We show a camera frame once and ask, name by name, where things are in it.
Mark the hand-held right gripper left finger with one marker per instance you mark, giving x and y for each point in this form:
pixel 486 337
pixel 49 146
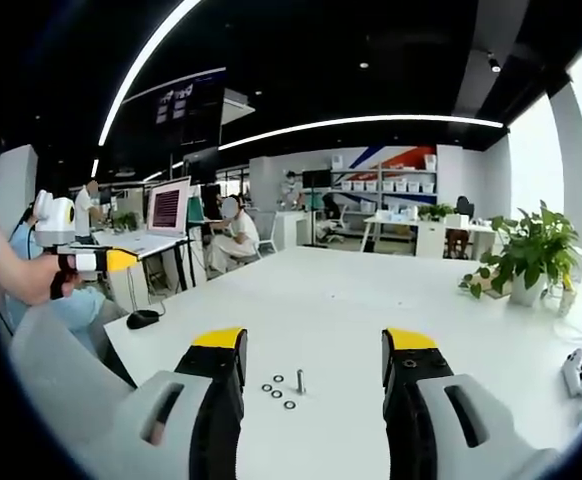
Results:
pixel 171 425

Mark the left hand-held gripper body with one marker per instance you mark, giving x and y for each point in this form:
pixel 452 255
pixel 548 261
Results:
pixel 53 220

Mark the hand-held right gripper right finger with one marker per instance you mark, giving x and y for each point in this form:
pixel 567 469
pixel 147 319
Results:
pixel 471 430

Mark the metal threaded stud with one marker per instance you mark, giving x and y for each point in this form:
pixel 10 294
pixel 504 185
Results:
pixel 300 381

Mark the white desk with black legs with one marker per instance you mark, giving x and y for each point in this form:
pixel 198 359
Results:
pixel 146 245

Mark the small green desk plant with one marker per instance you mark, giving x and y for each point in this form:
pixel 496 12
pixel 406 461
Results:
pixel 436 211
pixel 126 220

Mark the black computer mouse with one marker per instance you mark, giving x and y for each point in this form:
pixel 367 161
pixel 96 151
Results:
pixel 142 319

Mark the monitor with pink screen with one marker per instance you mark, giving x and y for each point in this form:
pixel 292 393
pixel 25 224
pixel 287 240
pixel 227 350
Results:
pixel 167 206

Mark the grey chair back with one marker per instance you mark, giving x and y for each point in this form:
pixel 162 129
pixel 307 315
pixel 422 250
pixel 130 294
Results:
pixel 61 380

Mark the hanging dark display screen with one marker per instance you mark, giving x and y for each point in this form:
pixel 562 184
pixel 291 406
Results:
pixel 191 107

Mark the curved ceiling light strip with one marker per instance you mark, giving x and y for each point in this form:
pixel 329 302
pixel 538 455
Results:
pixel 136 70

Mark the green potted plant white pot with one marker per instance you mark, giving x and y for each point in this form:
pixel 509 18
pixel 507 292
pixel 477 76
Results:
pixel 531 250

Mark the white background desk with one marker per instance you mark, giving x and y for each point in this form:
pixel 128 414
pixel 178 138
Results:
pixel 421 232

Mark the black monitor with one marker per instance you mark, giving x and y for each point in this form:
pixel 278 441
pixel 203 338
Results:
pixel 316 178

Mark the shelf with white bins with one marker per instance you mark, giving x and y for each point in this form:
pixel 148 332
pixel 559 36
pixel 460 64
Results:
pixel 386 182

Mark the long ceiling light strip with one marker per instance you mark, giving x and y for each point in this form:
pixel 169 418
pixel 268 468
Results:
pixel 361 122

